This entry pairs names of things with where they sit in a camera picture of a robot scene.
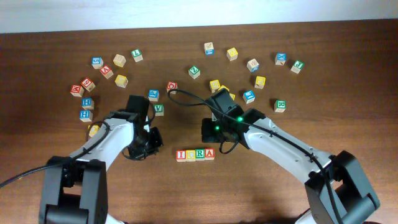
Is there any red A block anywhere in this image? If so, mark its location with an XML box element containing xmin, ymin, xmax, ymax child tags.
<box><xmin>205</xmin><ymin>148</ymin><xmax>215</xmax><ymax>160</ymax></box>

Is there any green r block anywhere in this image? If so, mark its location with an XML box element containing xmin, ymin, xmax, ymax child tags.
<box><xmin>274</xmin><ymin>100</ymin><xmax>287</xmax><ymax>113</ymax></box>
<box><xmin>195</xmin><ymin>149</ymin><xmax>205</xmax><ymax>161</ymax></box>

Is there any red letter I block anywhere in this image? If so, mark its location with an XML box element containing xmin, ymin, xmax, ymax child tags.
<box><xmin>176</xmin><ymin>150</ymin><xmax>187</xmax><ymax>162</ymax></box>

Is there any yellow C block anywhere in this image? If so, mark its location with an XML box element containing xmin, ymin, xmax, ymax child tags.
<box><xmin>185</xmin><ymin>150</ymin><xmax>196</xmax><ymax>162</ymax></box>

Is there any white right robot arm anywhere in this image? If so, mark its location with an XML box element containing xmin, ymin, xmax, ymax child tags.
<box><xmin>201</xmin><ymin>89</ymin><xmax>381</xmax><ymax>224</ymax></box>

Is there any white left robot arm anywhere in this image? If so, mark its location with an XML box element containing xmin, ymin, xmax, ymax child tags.
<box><xmin>39</xmin><ymin>95</ymin><xmax>163</xmax><ymax>224</ymax></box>

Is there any green V block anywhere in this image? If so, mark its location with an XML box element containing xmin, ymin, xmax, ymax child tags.
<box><xmin>154</xmin><ymin>104</ymin><xmax>164</xmax><ymax>116</ymax></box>

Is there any yellow block cluster bottom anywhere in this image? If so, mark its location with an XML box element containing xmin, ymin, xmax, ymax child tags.
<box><xmin>229</xmin><ymin>93</ymin><xmax>236</xmax><ymax>100</ymax></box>

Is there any yellow block cluster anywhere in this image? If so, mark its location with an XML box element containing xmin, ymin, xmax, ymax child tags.
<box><xmin>229</xmin><ymin>93</ymin><xmax>236</xmax><ymax>100</ymax></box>
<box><xmin>218</xmin><ymin>85</ymin><xmax>229</xmax><ymax>91</ymax></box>
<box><xmin>210</xmin><ymin>80</ymin><xmax>221</xmax><ymax>93</ymax></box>

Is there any yellow block cluster middle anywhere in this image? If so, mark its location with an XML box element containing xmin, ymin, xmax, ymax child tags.
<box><xmin>218</xmin><ymin>85</ymin><xmax>229</xmax><ymax>91</ymax></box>

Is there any blue I block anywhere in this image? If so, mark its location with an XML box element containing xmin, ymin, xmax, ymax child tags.
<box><xmin>243</xmin><ymin>90</ymin><xmax>256</xmax><ymax>104</ymax></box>

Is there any yellow block cluster left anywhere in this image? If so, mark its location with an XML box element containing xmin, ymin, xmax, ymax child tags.
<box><xmin>210</xmin><ymin>80</ymin><xmax>221</xmax><ymax>93</ymax></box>

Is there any blue P block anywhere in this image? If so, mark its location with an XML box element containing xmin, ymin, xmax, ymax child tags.
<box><xmin>148</xmin><ymin>90</ymin><xmax>160</xmax><ymax>101</ymax></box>

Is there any yellow O block far left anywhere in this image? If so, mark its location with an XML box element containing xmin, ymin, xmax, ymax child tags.
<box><xmin>88</xmin><ymin>124</ymin><xmax>100</xmax><ymax>138</ymax></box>

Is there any yellow block right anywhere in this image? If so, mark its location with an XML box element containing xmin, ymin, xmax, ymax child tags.
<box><xmin>254</xmin><ymin>76</ymin><xmax>266</xmax><ymax>89</ymax></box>

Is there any green Z block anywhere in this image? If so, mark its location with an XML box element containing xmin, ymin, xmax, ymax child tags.
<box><xmin>188</xmin><ymin>66</ymin><xmax>200</xmax><ymax>79</ymax></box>

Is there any red O block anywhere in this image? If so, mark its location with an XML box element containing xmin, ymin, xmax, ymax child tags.
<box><xmin>166</xmin><ymin>82</ymin><xmax>178</xmax><ymax>94</ymax></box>

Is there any blue H block lower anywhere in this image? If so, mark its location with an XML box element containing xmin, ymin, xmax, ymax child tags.
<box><xmin>79</xmin><ymin>110</ymin><xmax>93</xmax><ymax>122</ymax></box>

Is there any blue h block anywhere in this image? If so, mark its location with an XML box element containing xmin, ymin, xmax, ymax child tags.
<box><xmin>81</xmin><ymin>98</ymin><xmax>95</xmax><ymax>110</ymax></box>
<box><xmin>79</xmin><ymin>110</ymin><xmax>93</xmax><ymax>122</ymax></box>

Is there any blue H block upper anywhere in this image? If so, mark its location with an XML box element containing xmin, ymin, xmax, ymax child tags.
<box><xmin>81</xmin><ymin>98</ymin><xmax>95</xmax><ymax>110</ymax></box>

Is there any blue D side block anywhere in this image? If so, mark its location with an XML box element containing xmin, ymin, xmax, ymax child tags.
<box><xmin>247</xmin><ymin>59</ymin><xmax>259</xmax><ymax>72</ymax></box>

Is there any yellow block top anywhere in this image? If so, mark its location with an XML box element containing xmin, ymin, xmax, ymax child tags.
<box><xmin>226</xmin><ymin>47</ymin><xmax>238</xmax><ymax>61</ymax></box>

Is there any red S block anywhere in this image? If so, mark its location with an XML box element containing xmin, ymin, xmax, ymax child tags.
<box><xmin>81</xmin><ymin>78</ymin><xmax>95</xmax><ymax>91</ymax></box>

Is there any red N block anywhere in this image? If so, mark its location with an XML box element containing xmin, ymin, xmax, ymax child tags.
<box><xmin>100</xmin><ymin>65</ymin><xmax>114</xmax><ymax>79</ymax></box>

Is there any blue side block top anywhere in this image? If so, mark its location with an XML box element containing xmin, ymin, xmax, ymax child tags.
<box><xmin>204</xmin><ymin>42</ymin><xmax>215</xmax><ymax>55</ymax></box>

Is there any red M block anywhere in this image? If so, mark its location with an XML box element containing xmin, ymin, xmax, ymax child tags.
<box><xmin>70</xmin><ymin>85</ymin><xmax>84</xmax><ymax>97</ymax></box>

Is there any plain wood block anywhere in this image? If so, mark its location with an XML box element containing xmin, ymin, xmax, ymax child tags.
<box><xmin>113</xmin><ymin>54</ymin><xmax>126</xmax><ymax>67</ymax></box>

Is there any green L block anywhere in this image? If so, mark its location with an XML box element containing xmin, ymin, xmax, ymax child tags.
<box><xmin>131</xmin><ymin>49</ymin><xmax>143</xmax><ymax>62</ymax></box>

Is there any blue S block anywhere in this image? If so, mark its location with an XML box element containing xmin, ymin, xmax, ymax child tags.
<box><xmin>91</xmin><ymin>57</ymin><xmax>104</xmax><ymax>70</ymax></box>

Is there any blue X block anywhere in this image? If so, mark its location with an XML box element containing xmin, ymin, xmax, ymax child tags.
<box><xmin>275</xmin><ymin>52</ymin><xmax>287</xmax><ymax>65</ymax></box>

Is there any green J block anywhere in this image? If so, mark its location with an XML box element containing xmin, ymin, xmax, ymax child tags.
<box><xmin>290</xmin><ymin>60</ymin><xmax>305</xmax><ymax>74</ymax></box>

